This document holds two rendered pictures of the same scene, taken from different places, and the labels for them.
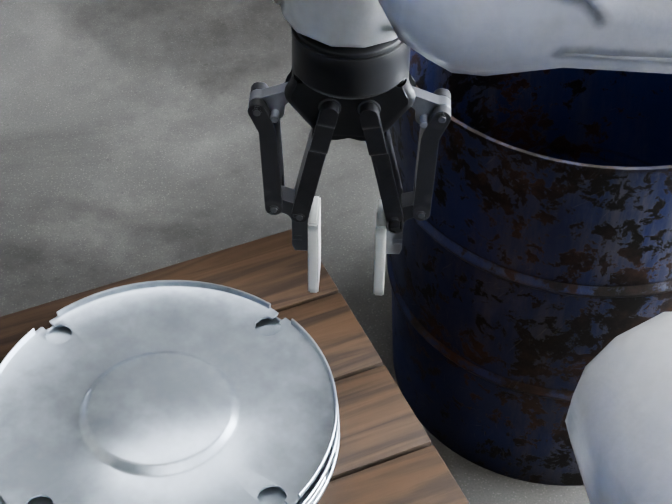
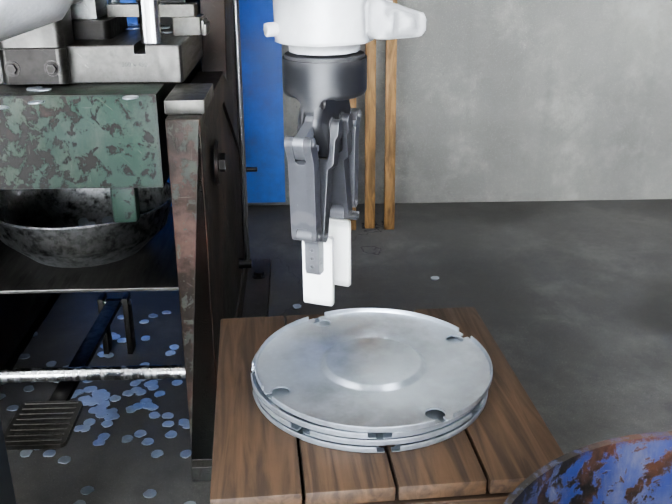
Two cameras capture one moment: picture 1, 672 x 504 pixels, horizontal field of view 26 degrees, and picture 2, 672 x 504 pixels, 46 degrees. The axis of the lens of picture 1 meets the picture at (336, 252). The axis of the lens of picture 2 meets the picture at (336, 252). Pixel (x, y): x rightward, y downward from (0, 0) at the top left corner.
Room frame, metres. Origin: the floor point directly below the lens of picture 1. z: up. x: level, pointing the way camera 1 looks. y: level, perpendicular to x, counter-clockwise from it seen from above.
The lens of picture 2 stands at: (0.97, -0.69, 0.87)
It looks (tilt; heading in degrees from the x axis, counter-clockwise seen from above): 22 degrees down; 108
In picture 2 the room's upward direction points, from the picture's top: straight up
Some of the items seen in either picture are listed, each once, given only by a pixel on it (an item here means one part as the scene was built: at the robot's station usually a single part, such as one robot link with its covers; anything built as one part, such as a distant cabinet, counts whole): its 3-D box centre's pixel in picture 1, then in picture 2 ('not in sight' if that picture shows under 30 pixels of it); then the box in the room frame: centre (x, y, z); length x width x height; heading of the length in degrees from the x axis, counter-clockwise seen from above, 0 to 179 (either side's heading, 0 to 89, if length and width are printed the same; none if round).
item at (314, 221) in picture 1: (314, 245); (336, 252); (0.75, 0.02, 0.57); 0.03 x 0.01 x 0.07; 177
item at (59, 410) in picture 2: not in sight; (81, 360); (0.14, 0.40, 0.14); 0.59 x 0.10 x 0.05; 110
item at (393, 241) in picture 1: (407, 222); (310, 251); (0.75, -0.05, 0.60); 0.03 x 0.01 x 0.05; 87
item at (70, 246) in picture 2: not in sight; (84, 221); (0.09, 0.52, 0.36); 0.34 x 0.34 x 0.10
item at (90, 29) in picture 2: not in sight; (61, 24); (0.09, 0.53, 0.72); 0.20 x 0.16 x 0.03; 20
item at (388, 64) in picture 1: (350, 75); (325, 102); (0.75, -0.01, 0.73); 0.08 x 0.07 x 0.09; 87
